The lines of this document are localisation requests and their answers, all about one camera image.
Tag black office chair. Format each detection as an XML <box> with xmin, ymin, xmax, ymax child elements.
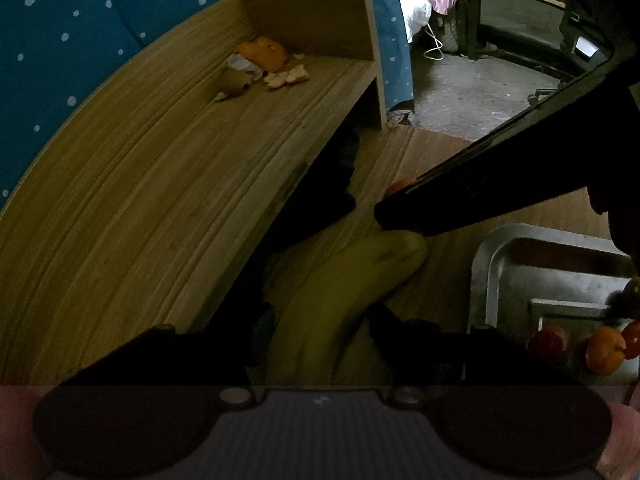
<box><xmin>527</xmin><ymin>0</ymin><xmax>640</xmax><ymax>106</ymax></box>

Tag small red fruit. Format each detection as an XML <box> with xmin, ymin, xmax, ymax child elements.
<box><xmin>622</xmin><ymin>321</ymin><xmax>640</xmax><ymax>360</ymax></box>

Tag wooden desk shelf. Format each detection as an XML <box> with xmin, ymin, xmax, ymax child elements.
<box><xmin>1</xmin><ymin>0</ymin><xmax>384</xmax><ymax>386</ymax></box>

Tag metal tray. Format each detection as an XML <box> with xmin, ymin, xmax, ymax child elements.
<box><xmin>468</xmin><ymin>222</ymin><xmax>640</xmax><ymax>386</ymax></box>

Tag orange peel scraps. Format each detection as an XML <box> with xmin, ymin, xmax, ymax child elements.
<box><xmin>214</xmin><ymin>36</ymin><xmax>310</xmax><ymax>102</ymax></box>

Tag white plastic bag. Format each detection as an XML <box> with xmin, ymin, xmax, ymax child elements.
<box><xmin>399</xmin><ymin>0</ymin><xmax>432</xmax><ymax>44</ymax></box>

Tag small orange under shelf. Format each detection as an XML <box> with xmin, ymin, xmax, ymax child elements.
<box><xmin>383</xmin><ymin>177</ymin><xmax>416</xmax><ymax>198</ymax></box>

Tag white cable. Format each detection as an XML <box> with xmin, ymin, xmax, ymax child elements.
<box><xmin>422</xmin><ymin>22</ymin><xmax>446</xmax><ymax>62</ymax></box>

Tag yellow banana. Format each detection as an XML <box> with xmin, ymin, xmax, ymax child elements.
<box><xmin>267</xmin><ymin>230</ymin><xmax>427</xmax><ymax>387</ymax></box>

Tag red apple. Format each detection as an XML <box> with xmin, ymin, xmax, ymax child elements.
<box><xmin>528</xmin><ymin>324</ymin><xmax>570</xmax><ymax>359</ymax></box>

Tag wooden side cabinet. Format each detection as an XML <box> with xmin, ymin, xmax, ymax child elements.
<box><xmin>465</xmin><ymin>0</ymin><xmax>565</xmax><ymax>64</ymax></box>

